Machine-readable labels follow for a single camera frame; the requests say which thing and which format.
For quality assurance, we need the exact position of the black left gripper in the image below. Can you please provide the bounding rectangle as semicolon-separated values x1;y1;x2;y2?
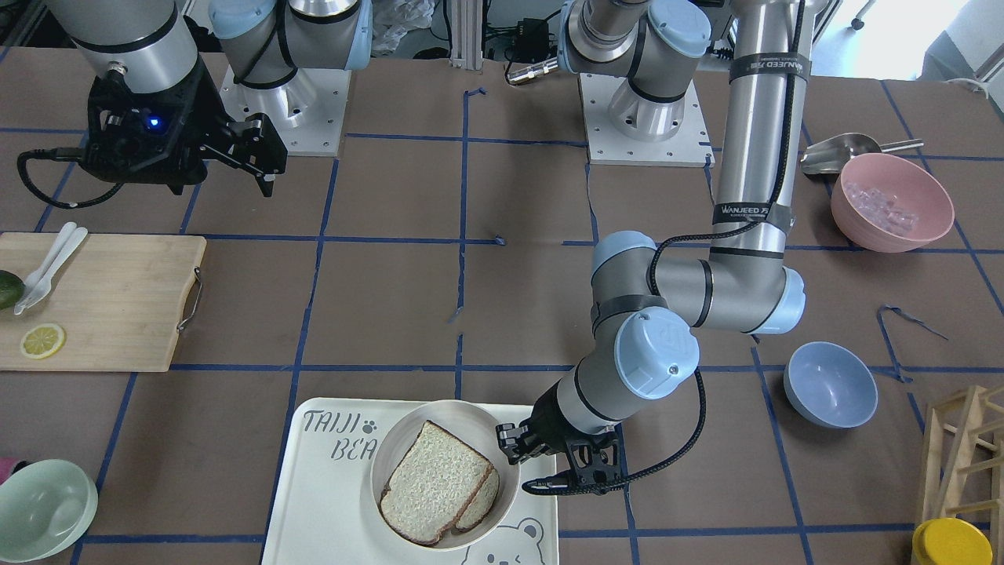
496;388;628;496

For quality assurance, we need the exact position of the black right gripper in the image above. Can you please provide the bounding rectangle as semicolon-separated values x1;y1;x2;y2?
80;56;288;198

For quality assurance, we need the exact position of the cream round plate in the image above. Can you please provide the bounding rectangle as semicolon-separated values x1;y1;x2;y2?
370;400;520;551

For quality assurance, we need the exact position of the bread slice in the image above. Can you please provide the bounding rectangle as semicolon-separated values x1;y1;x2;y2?
379;421;497;546
454;468;500;532

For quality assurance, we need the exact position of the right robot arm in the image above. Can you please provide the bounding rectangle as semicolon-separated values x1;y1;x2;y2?
17;1;373;199

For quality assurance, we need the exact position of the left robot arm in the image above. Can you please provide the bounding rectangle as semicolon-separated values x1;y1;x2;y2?
497;1;820;496

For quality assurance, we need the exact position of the bread slice under egg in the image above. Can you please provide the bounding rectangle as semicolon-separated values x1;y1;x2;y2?
454;468;500;532

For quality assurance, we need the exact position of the cream bear tray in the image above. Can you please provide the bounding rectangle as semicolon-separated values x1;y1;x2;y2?
262;398;560;564

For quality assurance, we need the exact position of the wooden cutting board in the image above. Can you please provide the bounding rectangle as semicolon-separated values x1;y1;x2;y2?
1;233;206;373

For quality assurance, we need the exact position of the white plastic fork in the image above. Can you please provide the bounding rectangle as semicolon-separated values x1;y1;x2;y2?
13;221;78;315

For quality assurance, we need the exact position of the lemon slice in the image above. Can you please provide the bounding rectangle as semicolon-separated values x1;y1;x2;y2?
20;324;66;360

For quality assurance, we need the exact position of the blue bowl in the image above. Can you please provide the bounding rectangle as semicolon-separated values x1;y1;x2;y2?
783;342;879;429

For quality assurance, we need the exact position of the pink cloth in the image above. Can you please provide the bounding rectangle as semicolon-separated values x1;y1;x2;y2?
0;457;30;485

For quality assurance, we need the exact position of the green bowl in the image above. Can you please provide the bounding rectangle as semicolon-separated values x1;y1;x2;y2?
1;459;98;563

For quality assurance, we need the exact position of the metal scoop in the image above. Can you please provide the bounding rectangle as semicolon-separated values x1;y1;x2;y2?
800;133;925;176

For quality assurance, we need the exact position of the pink bowl with ice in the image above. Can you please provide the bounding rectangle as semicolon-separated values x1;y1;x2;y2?
831;153;955;253

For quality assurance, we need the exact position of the yellow cup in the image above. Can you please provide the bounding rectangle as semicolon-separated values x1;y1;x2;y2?
911;517;994;564

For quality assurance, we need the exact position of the wooden dish rack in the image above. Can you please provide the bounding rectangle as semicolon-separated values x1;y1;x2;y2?
915;385;1003;551

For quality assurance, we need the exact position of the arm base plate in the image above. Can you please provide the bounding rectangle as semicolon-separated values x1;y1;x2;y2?
220;68;352;158
580;74;716;167

